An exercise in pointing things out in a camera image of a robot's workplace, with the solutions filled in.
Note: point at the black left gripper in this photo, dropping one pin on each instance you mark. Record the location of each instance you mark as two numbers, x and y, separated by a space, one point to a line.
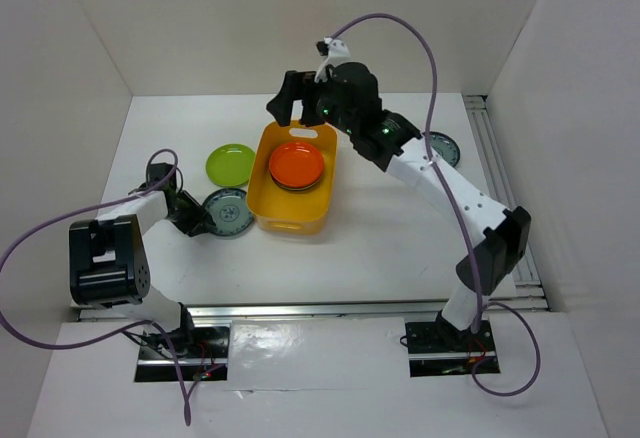
199 214

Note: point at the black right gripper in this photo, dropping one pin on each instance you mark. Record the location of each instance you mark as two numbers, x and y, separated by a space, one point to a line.
297 86

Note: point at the blue floral plate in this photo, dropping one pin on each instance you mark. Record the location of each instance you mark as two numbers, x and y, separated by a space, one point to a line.
228 212
446 147

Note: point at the orange plate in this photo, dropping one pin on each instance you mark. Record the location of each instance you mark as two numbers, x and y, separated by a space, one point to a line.
296 161
296 184

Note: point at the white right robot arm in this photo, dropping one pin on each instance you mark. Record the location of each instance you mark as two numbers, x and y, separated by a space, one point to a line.
495 236

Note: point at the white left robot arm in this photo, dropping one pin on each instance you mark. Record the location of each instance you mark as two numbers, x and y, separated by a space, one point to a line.
109 266

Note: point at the green plate near bin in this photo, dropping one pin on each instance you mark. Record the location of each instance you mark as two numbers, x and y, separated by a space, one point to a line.
230 165

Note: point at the yellow plastic bin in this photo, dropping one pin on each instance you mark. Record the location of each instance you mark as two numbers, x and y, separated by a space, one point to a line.
280 211

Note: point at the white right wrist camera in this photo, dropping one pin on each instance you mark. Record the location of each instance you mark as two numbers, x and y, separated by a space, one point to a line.
334 52

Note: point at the aluminium rail front edge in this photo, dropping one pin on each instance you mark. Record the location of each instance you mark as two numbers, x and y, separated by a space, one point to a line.
316 310

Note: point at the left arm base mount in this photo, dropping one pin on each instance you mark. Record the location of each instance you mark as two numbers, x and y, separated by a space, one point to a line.
202 354

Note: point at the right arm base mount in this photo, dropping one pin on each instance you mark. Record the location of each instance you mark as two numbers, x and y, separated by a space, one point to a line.
430 356

